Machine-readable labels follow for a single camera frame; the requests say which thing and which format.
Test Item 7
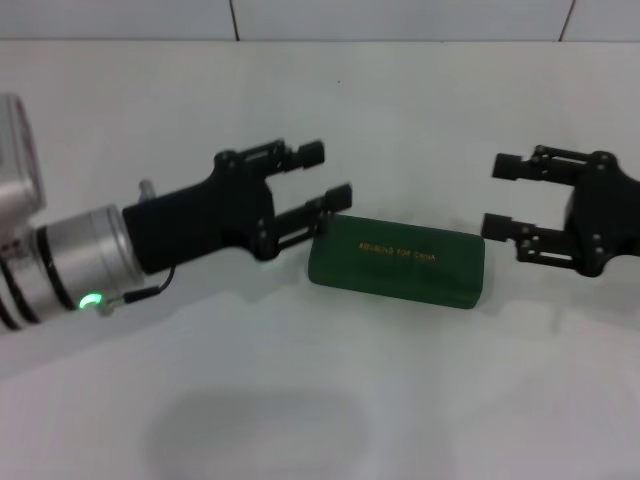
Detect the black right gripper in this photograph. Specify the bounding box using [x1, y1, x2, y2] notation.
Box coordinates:
[481, 144, 640, 279]

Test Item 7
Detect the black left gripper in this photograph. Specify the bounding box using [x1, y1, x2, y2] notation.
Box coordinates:
[122, 139, 354, 275]

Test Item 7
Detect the green glasses case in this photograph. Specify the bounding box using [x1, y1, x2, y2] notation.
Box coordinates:
[307, 213, 487, 311]

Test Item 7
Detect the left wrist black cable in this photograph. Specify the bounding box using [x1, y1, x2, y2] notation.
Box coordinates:
[97, 264, 176, 317]

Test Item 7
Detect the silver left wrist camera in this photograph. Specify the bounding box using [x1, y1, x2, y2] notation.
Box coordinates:
[0, 92, 49, 246]

